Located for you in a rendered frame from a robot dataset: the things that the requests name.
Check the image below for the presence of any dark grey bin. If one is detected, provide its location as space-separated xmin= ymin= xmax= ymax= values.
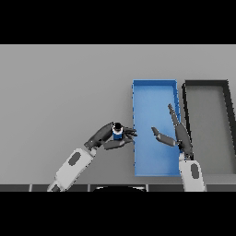
xmin=181 ymin=79 xmax=236 ymax=177

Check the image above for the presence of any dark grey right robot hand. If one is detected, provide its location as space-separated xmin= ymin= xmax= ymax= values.
xmin=150 ymin=102 xmax=195 ymax=161

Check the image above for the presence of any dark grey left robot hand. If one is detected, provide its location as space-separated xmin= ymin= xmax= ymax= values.
xmin=84 ymin=122 xmax=138 ymax=151

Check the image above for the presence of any blue bin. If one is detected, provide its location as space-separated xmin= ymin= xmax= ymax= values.
xmin=132 ymin=78 xmax=183 ymax=178

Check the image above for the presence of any blue pipe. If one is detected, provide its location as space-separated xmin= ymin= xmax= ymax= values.
xmin=112 ymin=122 xmax=124 ymax=141

